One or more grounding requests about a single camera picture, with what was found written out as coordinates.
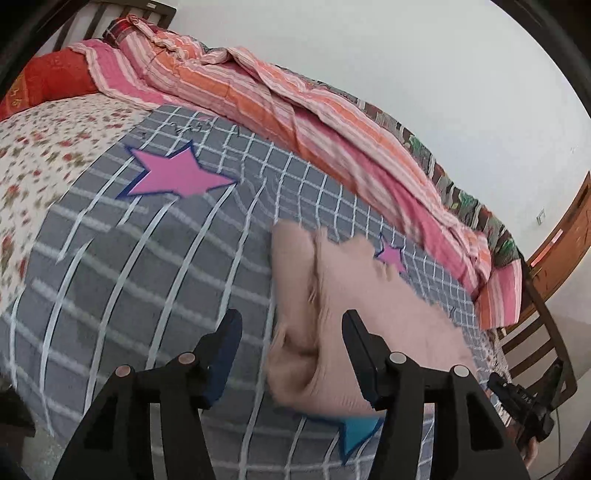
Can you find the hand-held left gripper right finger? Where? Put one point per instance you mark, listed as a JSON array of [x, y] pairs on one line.
[[369, 387]]

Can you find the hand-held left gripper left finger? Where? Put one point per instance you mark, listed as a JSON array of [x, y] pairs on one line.
[[221, 369]]

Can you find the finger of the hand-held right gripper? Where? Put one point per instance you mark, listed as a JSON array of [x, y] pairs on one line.
[[553, 383], [503, 390]]

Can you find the pink knit sweater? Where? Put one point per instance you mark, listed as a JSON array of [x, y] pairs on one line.
[[323, 332]]

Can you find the person's right hand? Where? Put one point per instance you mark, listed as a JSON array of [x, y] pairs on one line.
[[530, 452]]

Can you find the grey checked blanket with stars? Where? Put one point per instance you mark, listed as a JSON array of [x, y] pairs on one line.
[[138, 277]]

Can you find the brown wooden door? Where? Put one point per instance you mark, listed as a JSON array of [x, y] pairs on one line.
[[568, 230]]

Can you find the patchwork floral quilt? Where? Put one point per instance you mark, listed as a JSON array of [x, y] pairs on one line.
[[461, 198]]

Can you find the floral bed sheet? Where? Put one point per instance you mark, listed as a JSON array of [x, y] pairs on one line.
[[46, 152]]

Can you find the pink orange striped quilt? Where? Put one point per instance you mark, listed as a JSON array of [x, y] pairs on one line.
[[277, 92]]

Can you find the red embroidered pillow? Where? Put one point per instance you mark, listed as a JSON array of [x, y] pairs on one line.
[[46, 78]]

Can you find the red plaid pillow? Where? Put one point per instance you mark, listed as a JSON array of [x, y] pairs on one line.
[[117, 30]]

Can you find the white wall switch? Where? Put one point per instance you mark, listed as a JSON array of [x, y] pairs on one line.
[[541, 217]]

